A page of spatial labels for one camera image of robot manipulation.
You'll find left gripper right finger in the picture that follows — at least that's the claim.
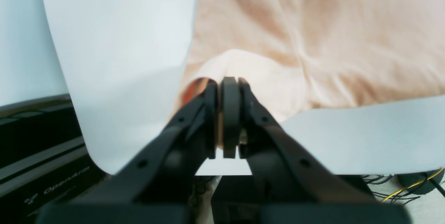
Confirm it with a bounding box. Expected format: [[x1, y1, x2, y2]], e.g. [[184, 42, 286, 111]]
[[221, 77, 411, 224]]

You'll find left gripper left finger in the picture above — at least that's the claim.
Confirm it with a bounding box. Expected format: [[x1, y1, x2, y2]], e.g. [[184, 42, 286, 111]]
[[37, 80, 218, 224]]

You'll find peach T-shirt with emoji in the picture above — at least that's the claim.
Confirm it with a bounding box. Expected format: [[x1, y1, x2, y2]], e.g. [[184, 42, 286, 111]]
[[172, 0, 445, 121]]

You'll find black OpenArm base box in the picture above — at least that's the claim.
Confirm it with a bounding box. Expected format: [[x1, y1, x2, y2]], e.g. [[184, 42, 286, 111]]
[[0, 94, 106, 224]]

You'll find yellow cable on floor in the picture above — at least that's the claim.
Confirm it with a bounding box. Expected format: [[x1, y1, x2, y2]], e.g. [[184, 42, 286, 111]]
[[382, 168, 445, 203]]

